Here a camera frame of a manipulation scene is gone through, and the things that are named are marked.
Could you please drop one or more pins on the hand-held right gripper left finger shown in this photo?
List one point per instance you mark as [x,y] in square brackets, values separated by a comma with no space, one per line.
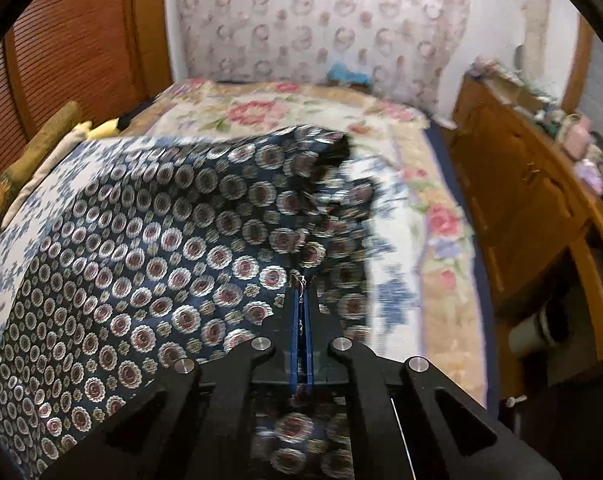
[295,350]

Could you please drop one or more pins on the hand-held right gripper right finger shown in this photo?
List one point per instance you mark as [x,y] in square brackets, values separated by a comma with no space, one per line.
[309,350]

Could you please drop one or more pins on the navy floral patterned garment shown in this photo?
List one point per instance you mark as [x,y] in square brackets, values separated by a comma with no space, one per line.
[156,260]

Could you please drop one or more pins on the dark blue mattress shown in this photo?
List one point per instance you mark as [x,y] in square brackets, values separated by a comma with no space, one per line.
[481,270]

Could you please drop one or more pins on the white cylindrical container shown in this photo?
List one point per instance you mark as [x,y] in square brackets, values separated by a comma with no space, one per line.
[534,332]

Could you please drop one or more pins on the beige rose floral blanket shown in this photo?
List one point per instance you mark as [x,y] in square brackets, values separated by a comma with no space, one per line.
[261,110]

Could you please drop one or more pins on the wooden dresser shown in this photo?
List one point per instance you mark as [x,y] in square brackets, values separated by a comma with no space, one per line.
[521,185]

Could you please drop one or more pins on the blue cloth item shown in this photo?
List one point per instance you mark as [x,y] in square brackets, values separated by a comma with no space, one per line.
[349,74]

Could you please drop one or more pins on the yellow pillow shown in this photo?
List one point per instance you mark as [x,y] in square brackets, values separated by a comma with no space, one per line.
[101,129]

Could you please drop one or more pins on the blue white floral sheet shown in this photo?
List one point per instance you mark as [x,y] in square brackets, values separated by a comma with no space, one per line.
[46,185]

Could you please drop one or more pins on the olive patterned bolster pillow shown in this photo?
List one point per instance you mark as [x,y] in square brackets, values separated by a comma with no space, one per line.
[31,155]

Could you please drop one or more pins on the cardboard box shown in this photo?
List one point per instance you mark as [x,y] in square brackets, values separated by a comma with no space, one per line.
[524,100]

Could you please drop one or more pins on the purple cloth item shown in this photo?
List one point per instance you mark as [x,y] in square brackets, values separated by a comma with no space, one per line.
[591,175]

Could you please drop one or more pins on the pink box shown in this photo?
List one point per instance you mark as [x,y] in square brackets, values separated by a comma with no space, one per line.
[577,137]

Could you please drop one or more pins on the wooden louvred wardrobe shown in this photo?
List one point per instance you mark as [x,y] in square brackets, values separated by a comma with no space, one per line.
[71,50]

